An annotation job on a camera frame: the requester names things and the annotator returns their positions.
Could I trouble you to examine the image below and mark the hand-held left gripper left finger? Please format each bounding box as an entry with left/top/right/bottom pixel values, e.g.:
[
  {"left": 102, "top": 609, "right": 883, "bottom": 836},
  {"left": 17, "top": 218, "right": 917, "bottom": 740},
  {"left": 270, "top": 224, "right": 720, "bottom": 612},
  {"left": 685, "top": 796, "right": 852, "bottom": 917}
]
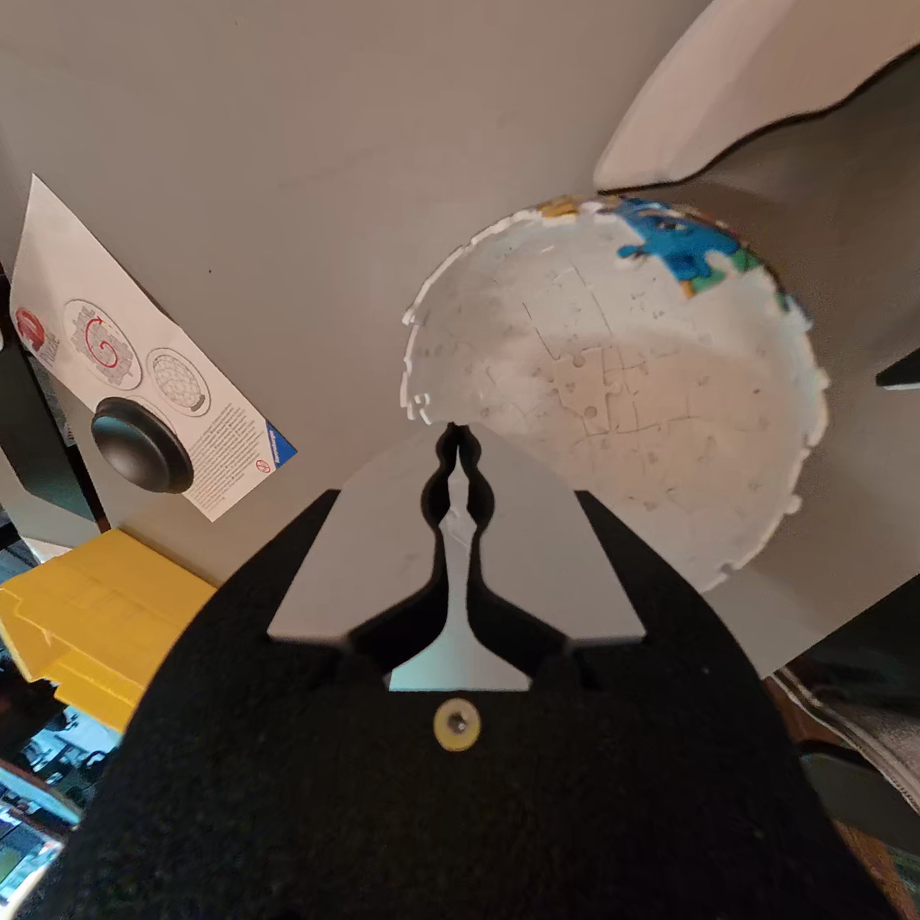
[{"left": 266, "top": 423, "right": 459, "bottom": 655}]

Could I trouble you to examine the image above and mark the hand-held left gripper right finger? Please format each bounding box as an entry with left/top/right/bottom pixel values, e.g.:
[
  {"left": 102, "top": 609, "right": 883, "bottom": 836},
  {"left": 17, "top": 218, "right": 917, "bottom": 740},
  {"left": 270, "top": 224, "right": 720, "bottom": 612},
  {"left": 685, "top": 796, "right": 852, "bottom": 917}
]
[{"left": 453, "top": 423, "right": 647, "bottom": 655}]

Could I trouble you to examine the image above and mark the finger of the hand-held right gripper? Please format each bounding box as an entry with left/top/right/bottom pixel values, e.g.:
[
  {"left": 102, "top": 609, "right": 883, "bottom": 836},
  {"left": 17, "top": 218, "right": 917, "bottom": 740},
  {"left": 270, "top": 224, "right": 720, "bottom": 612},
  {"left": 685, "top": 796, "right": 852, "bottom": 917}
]
[{"left": 594, "top": 0, "right": 920, "bottom": 192}]

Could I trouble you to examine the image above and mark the puzzle ball half shell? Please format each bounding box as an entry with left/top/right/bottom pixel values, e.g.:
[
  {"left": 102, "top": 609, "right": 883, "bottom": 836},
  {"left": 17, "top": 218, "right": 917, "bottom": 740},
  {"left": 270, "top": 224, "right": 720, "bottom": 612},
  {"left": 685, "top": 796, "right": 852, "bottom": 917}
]
[{"left": 400, "top": 195, "right": 832, "bottom": 595}]

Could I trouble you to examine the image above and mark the black round stand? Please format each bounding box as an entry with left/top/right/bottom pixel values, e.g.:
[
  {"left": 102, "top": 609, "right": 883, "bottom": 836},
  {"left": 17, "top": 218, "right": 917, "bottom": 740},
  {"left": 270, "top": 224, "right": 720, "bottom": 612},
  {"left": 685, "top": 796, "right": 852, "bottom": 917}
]
[{"left": 91, "top": 397, "right": 196, "bottom": 495}]

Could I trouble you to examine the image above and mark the white instruction leaflet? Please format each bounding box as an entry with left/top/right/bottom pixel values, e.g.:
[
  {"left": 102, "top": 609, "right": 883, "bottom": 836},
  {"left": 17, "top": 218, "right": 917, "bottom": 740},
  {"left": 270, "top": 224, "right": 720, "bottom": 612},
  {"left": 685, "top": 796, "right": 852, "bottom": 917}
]
[{"left": 9, "top": 172, "right": 299, "bottom": 523}]

